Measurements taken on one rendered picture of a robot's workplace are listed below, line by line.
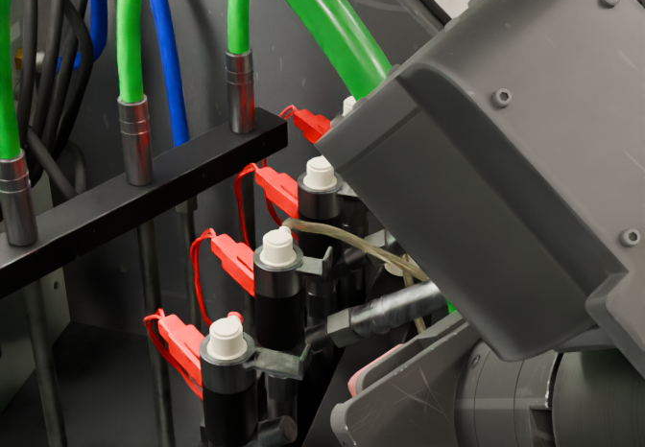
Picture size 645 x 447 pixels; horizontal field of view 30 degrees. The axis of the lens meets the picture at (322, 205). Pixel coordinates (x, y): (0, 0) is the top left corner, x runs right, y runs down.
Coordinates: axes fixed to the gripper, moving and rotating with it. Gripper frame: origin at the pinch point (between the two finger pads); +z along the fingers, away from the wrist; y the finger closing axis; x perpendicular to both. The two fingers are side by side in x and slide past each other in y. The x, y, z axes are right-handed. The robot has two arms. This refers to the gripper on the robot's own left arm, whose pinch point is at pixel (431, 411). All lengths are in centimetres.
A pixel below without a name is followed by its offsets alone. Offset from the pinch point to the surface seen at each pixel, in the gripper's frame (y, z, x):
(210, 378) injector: 2.3, 20.7, -3.3
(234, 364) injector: 1.1, 19.6, -3.4
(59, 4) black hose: -5.0, 39.7, -28.2
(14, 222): 5.5, 32.3, -16.1
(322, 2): -1.0, -7.7, -12.8
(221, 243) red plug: -4.1, 31.2, -9.0
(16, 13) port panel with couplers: -4, 50, -32
